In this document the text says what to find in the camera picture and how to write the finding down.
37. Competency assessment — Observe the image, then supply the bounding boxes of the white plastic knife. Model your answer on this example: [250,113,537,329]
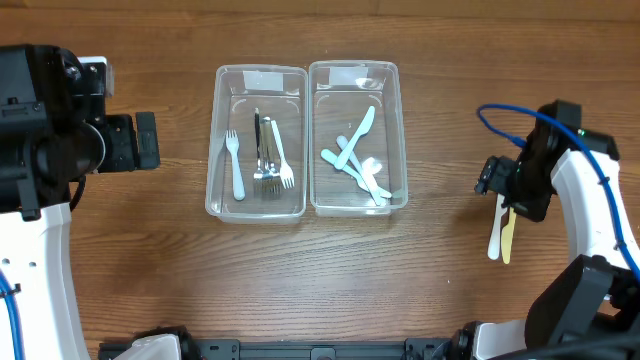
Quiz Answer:
[487,194,507,260]

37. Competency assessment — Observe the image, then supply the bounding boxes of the black handled metal fork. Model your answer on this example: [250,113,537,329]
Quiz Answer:
[253,108,264,194]

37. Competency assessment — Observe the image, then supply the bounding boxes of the silver metal fork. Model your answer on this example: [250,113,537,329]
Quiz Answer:
[262,117,281,196]
[259,117,281,198]

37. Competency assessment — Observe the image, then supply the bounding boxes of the small white plastic fork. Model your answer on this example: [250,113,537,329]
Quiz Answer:
[270,120,295,189]

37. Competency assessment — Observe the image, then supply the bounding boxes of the light blue plastic knife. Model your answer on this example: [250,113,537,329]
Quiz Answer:
[334,106,376,170]

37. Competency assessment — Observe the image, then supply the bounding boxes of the grey plastic knife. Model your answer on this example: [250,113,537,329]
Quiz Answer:
[336,135,388,206]

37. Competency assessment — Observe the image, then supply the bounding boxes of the mint green plastic knife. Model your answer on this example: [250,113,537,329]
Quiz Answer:
[321,149,392,199]

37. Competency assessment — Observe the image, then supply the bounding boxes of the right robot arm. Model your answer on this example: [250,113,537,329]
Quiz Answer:
[439,148,639,359]

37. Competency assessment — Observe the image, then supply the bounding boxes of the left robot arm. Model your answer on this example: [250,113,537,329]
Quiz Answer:
[1,112,160,359]

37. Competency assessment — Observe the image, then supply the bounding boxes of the left clear plastic container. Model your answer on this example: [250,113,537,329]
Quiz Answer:
[205,64,309,224]

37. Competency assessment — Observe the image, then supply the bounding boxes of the clear plastic container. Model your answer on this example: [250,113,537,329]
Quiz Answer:
[309,60,409,217]
[205,64,309,224]

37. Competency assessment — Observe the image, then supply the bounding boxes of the right clear plastic container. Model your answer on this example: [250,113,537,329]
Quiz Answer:
[309,60,409,217]

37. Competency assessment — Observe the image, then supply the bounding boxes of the yellow plastic knife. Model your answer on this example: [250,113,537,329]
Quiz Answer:
[500,208,517,264]

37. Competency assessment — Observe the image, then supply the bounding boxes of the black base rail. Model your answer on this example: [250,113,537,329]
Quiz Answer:
[98,325,481,360]

